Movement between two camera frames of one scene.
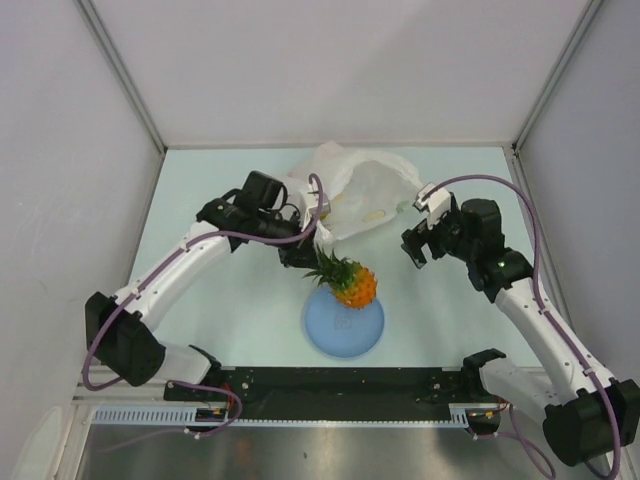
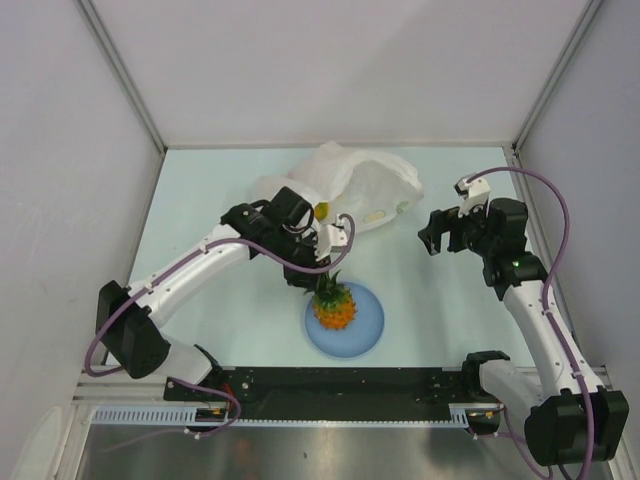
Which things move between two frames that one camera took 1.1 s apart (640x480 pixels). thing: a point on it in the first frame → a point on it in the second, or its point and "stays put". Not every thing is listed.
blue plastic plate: x=338 y=330 stays put
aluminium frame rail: x=85 y=396 stays put
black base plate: x=328 y=392 stays put
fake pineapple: x=354 y=285 → x=332 y=302
